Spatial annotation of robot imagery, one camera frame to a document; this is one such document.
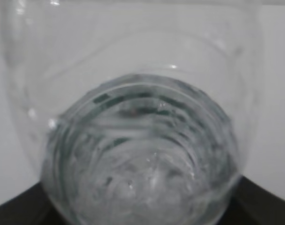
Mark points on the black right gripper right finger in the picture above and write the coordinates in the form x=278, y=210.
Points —
x=253, y=205

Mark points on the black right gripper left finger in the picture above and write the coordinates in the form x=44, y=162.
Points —
x=31, y=207

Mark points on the clear green-label water bottle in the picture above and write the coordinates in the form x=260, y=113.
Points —
x=134, y=112

